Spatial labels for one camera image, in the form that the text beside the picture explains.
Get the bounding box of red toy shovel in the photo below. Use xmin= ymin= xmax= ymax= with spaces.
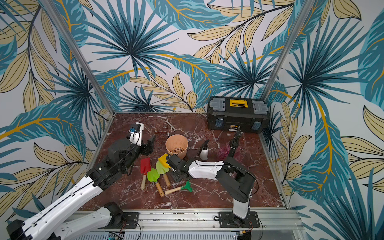
xmin=140 ymin=158 xmax=151 ymax=190

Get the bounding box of light green toy spade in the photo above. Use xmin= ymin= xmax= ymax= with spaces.
xmin=156 ymin=161 xmax=171 ymax=187

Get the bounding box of white small spray bottle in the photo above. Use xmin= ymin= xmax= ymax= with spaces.
xmin=199 ymin=140 xmax=210 ymax=161

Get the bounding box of bright green toy trowel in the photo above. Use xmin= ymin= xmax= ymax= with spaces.
xmin=147 ymin=168 xmax=165 ymax=197

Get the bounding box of pink transparent spray bottle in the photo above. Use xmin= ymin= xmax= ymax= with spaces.
xmin=217 ymin=127 xmax=242 ymax=161

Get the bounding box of yellow toy shovel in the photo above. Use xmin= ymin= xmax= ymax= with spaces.
xmin=158 ymin=154 xmax=171 ymax=169

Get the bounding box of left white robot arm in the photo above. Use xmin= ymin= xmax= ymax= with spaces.
xmin=7 ymin=133 xmax=156 ymax=240

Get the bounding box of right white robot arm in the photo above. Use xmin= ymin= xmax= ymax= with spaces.
xmin=166 ymin=155 xmax=256 ymax=221

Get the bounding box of green toy rake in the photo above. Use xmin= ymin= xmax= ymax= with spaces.
xmin=164 ymin=181 xmax=194 ymax=195

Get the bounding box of terracotta plastic flower pot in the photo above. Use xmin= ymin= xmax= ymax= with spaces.
xmin=166 ymin=135 xmax=189 ymax=159

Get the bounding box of silver open-end wrench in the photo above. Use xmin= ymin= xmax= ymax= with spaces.
xmin=165 ymin=119 xmax=177 ymax=132

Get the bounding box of black toolbox yellow label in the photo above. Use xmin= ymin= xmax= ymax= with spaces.
xmin=207 ymin=96 xmax=271 ymax=133

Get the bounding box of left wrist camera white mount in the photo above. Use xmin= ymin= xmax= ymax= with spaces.
xmin=129 ymin=122 xmax=144 ymax=147

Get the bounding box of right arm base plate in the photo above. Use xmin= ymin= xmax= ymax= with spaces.
xmin=214 ymin=212 xmax=261 ymax=229

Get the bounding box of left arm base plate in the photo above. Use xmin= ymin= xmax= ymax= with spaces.
xmin=101 ymin=212 xmax=140 ymax=229

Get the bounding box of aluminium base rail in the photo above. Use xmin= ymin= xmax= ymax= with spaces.
xmin=68 ymin=208 xmax=308 ymax=240

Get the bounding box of aluminium right corner post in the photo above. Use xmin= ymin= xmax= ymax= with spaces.
xmin=260 ymin=0 xmax=315 ymax=102

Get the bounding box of aluminium corner post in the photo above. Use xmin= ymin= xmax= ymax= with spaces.
xmin=41 ymin=0 xmax=115 ymax=115
xmin=260 ymin=0 xmax=315 ymax=102

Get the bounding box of aluminium left corner post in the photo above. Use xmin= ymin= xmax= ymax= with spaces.
xmin=41 ymin=0 xmax=115 ymax=115

